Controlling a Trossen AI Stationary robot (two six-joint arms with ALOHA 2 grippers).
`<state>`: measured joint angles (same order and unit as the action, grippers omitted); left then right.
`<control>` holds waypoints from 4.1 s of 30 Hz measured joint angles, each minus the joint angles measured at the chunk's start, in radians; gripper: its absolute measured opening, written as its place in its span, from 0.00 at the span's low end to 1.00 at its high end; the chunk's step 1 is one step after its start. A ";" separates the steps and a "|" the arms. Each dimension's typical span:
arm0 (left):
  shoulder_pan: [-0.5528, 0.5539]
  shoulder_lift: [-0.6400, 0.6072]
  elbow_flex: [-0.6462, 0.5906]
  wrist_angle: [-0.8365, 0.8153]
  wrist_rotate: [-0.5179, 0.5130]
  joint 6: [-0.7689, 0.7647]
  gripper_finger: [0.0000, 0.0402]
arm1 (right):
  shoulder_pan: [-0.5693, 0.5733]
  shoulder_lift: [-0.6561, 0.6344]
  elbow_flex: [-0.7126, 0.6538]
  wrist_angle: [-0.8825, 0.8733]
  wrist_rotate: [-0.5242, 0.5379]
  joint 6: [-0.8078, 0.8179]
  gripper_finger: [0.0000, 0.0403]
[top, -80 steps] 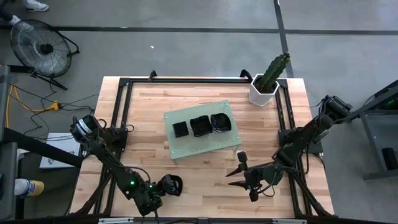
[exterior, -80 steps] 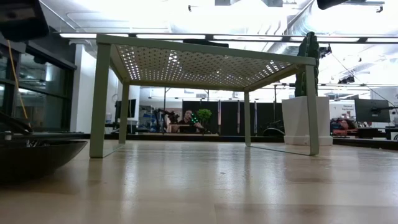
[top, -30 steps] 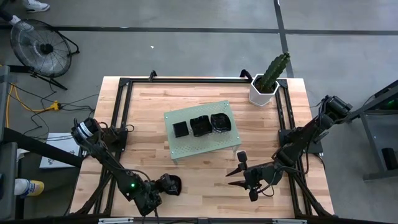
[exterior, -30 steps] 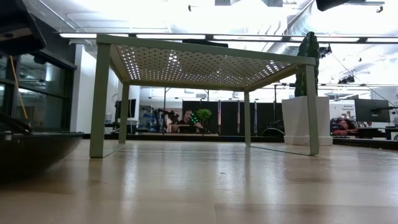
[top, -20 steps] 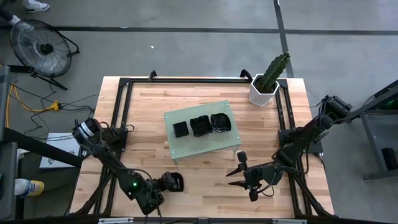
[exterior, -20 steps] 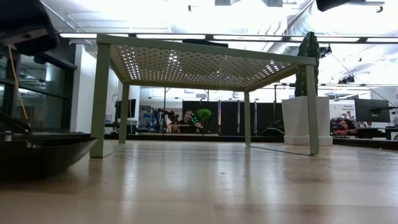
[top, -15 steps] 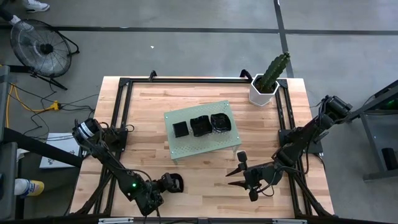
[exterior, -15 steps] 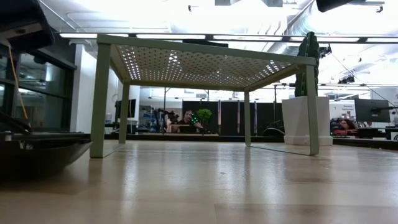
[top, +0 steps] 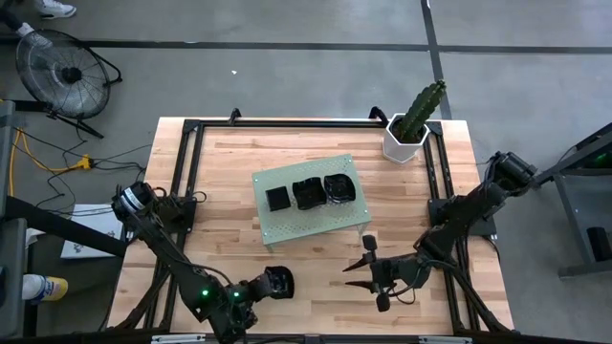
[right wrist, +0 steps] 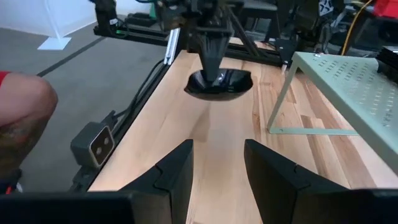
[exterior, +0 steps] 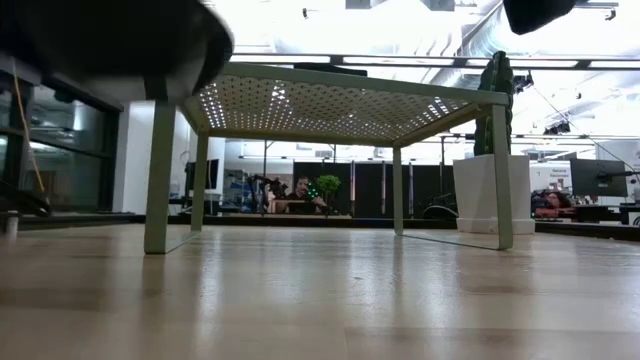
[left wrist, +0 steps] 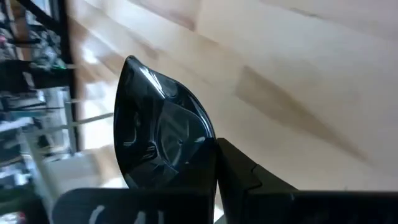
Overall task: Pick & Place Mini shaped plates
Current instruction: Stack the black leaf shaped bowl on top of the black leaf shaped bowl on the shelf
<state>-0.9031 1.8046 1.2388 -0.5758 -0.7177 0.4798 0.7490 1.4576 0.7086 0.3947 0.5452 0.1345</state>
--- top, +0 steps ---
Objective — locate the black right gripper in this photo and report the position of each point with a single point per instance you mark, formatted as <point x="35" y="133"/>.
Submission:
<point x="397" y="272"/>

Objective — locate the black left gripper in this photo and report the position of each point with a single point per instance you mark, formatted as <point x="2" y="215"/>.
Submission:
<point x="258" y="289"/>

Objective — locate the green perforated metal shelf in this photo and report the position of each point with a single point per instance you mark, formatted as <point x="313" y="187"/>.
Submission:
<point x="330" y="217"/>

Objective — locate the small black square plate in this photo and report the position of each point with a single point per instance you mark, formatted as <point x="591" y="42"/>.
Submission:
<point x="278" y="199"/>

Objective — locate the black wavy square plate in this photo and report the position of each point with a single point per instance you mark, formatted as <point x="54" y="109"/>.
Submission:
<point x="309" y="193"/>

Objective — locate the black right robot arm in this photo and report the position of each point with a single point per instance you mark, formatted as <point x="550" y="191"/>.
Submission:
<point x="459" y="220"/>

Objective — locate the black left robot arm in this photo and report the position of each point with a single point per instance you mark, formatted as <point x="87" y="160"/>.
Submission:
<point x="167" y="248"/>

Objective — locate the white hexagonal plant pot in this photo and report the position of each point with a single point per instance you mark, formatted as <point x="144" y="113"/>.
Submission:
<point x="394" y="150"/>

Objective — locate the green cactus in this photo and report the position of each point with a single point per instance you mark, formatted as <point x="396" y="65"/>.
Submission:
<point x="421" y="110"/>

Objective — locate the white printed box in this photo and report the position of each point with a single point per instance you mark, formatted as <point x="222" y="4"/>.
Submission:
<point x="91" y="239"/>

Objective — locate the black diagonal beam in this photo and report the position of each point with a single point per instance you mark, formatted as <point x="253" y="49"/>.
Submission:
<point x="57" y="224"/>

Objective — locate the white and yellow canister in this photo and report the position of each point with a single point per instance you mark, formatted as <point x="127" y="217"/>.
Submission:
<point x="45" y="288"/>

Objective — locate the black cylinder object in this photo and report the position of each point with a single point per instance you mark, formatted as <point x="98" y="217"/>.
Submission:
<point x="600" y="243"/>

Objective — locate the grey metal cabinet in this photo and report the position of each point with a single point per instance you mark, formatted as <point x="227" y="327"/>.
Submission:
<point x="12" y="267"/>

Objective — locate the black floor fan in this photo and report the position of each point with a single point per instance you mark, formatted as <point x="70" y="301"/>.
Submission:
<point x="72" y="75"/>

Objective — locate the person's foot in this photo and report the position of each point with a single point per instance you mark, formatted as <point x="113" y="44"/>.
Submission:
<point x="55" y="8"/>
<point x="24" y="31"/>

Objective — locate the silver metal bracket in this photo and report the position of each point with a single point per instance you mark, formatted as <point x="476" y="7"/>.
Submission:
<point x="178" y="338"/>
<point x="444" y="339"/>

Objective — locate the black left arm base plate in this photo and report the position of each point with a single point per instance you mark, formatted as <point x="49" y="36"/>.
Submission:
<point x="187" y="223"/>

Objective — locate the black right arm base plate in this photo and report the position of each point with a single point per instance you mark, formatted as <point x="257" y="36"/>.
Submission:
<point x="485" y="229"/>

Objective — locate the black frame clamp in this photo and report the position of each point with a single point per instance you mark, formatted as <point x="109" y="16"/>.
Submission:
<point x="378" y="114"/>
<point x="234" y="114"/>

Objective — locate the grey metal workstation frame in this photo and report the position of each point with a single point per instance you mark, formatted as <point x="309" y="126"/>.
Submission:
<point x="569" y="229"/>

